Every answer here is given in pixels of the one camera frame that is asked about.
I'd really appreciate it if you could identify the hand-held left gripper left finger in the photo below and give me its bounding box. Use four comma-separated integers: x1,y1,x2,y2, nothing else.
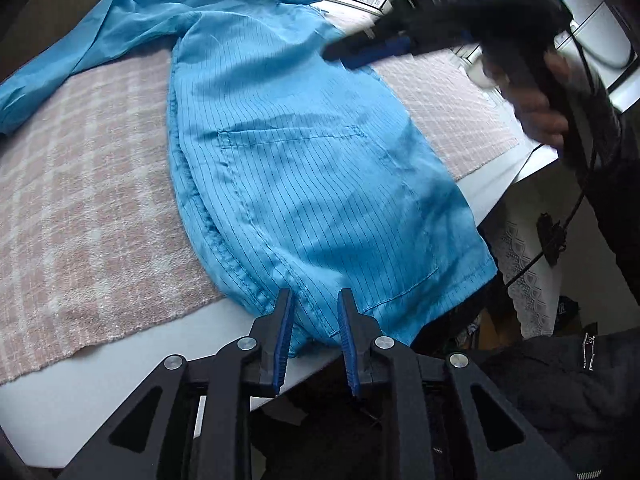
57,287,296,480

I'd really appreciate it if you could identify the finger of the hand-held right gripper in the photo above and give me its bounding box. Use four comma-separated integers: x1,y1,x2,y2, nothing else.
322,22,416,70

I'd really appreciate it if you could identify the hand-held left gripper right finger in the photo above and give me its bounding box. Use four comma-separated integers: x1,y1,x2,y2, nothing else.
337,287,576,480

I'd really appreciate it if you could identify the blue striped work coat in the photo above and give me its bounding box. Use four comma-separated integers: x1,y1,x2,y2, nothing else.
0,0,499,359

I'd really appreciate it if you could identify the person's right forearm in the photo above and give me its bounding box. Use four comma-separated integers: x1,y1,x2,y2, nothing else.
565,57,640,306

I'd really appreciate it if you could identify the person's right hand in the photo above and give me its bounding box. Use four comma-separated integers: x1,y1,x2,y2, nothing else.
500,50,573,150

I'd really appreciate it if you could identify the white lace cloth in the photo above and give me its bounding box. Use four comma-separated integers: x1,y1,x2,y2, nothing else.
479,180,582,339

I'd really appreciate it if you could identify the person's dark jacket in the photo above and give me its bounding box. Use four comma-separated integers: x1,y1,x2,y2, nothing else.
470,327,640,480

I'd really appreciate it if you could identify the pink plaid blanket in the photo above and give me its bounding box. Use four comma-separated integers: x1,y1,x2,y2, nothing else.
0,10,522,387

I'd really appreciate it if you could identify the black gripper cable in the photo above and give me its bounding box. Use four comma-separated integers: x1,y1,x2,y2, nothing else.
502,0,632,288

